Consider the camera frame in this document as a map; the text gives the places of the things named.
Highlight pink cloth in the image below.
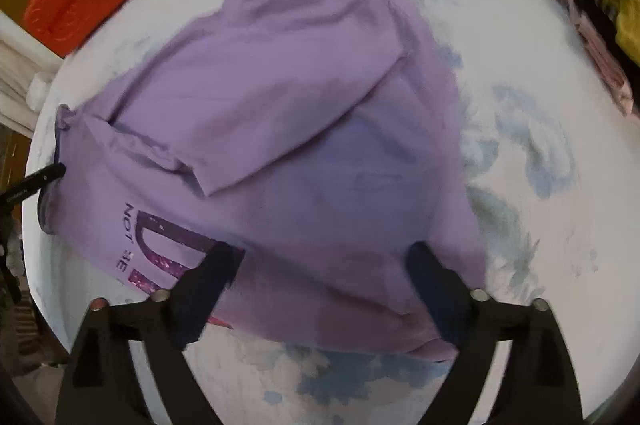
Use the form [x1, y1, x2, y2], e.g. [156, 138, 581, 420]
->
[537, 0, 640, 126]

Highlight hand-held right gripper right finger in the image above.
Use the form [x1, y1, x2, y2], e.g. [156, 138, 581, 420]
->
[406, 242, 586, 425]

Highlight purple printed t-shirt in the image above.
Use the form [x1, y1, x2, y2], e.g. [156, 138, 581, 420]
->
[37, 0, 488, 363]

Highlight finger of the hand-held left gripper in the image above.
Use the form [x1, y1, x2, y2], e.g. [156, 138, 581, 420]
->
[0, 162, 67, 208]

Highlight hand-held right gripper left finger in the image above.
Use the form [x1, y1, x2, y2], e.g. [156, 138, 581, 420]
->
[55, 241, 246, 425]

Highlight dark cloth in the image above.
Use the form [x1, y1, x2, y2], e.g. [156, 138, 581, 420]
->
[575, 0, 631, 56]

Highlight yellow cloth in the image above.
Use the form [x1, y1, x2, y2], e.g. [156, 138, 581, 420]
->
[567, 0, 640, 66]

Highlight white plastic bag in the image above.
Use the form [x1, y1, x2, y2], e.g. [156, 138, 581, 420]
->
[27, 72, 52, 112]

